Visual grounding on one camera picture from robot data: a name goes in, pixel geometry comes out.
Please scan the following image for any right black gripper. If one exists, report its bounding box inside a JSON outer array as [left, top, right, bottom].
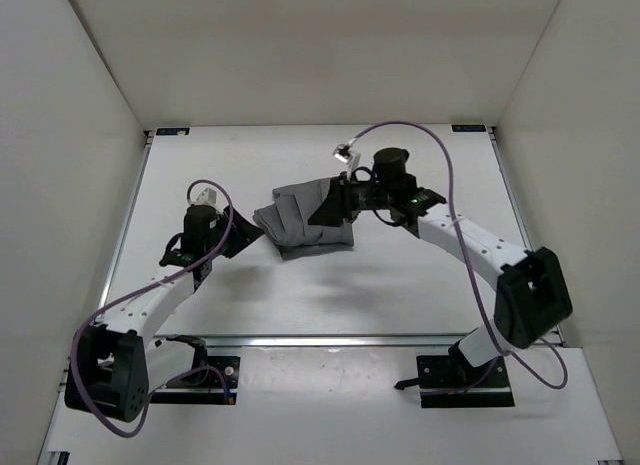
[[309, 173, 394, 228]]

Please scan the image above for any grey pleated skirt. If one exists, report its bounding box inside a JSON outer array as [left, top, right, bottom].
[[252, 178, 354, 261]]

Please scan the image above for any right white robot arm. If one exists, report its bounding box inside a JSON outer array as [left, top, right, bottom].
[[308, 145, 573, 386]]

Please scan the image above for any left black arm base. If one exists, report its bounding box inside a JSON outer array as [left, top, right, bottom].
[[145, 335, 241, 406]]

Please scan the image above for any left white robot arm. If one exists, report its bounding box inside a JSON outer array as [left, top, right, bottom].
[[64, 205, 263, 423]]

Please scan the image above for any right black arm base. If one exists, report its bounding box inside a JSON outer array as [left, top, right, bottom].
[[394, 344, 515, 409]]

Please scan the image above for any left blue table label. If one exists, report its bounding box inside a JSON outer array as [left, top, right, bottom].
[[155, 127, 190, 136]]

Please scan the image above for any blue table label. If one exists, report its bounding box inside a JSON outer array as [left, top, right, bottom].
[[451, 124, 486, 133], [155, 127, 190, 136]]

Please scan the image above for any right blue table label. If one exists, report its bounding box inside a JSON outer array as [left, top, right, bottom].
[[451, 124, 486, 133]]

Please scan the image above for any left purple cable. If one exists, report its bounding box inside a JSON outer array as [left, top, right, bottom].
[[72, 179, 239, 439]]

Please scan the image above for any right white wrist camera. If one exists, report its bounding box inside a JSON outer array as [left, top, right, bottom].
[[333, 139, 361, 182]]

